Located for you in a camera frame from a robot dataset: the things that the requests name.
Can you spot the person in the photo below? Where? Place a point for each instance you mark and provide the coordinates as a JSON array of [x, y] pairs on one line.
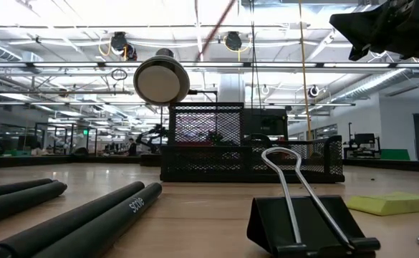
[[133, 147]]

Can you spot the black mesh desk organizer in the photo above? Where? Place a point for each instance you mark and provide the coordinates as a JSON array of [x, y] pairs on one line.
[[202, 168]]

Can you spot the black background robot arm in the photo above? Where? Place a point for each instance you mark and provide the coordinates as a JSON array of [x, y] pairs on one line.
[[152, 136]]

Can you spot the background robot workstation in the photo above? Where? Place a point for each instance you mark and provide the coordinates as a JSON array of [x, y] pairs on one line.
[[363, 141]]

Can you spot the large black binder clip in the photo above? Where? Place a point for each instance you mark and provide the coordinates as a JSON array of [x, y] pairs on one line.
[[270, 225]]

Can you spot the black computer case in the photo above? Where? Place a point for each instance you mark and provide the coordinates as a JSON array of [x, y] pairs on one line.
[[266, 123]]

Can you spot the black pen with scale print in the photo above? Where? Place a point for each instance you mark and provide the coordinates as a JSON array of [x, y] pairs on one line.
[[98, 233]]

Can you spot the black aluminium table frame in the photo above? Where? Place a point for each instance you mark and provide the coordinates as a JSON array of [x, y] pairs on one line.
[[51, 161]]

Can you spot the yellow sticky note pad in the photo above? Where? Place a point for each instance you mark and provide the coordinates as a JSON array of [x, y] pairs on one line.
[[391, 204]]

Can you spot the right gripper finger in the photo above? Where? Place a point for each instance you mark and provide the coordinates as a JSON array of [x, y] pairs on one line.
[[363, 25], [359, 52]]

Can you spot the black gooseneck desk lamp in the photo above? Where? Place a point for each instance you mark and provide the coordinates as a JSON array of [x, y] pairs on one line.
[[159, 84]]

